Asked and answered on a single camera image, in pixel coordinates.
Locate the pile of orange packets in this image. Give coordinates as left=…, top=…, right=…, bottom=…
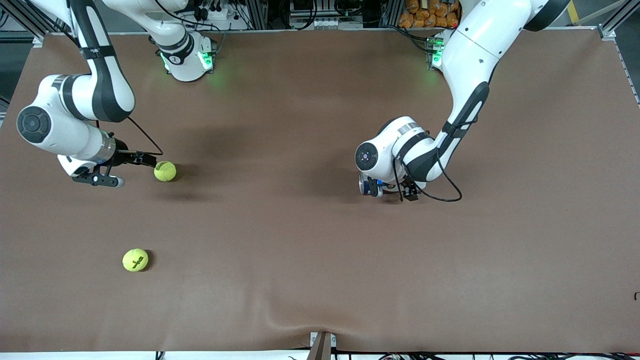
left=398, top=0, right=461, bottom=29

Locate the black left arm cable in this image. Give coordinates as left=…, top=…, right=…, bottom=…
left=392, top=120, right=463, bottom=203

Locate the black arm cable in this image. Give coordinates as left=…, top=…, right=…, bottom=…
left=392, top=120, right=463, bottom=203
left=125, top=116, right=164, bottom=156

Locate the brown table cover sheet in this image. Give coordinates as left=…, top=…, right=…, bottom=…
left=0, top=30, right=640, bottom=354

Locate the clear Wilson tennis ball can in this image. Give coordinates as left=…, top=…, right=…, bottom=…
left=358, top=172, right=401, bottom=198

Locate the power strip with black plugs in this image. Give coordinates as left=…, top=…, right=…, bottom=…
left=192, top=0, right=238, bottom=23

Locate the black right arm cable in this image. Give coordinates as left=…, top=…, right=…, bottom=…
left=125, top=116, right=164, bottom=156

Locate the yellow-green tennis ball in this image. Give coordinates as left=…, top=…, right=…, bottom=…
left=122, top=248, right=150, bottom=273
left=154, top=160, right=177, bottom=182

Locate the metal bracket with brown post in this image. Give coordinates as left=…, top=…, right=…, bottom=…
left=309, top=331, right=337, bottom=360

